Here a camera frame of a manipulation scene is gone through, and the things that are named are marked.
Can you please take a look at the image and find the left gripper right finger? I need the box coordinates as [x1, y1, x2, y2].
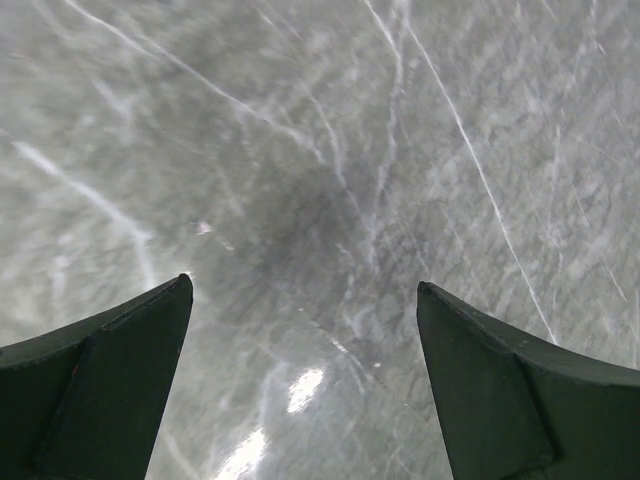
[417, 282, 639, 479]

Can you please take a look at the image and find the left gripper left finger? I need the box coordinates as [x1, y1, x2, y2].
[1, 274, 193, 479]

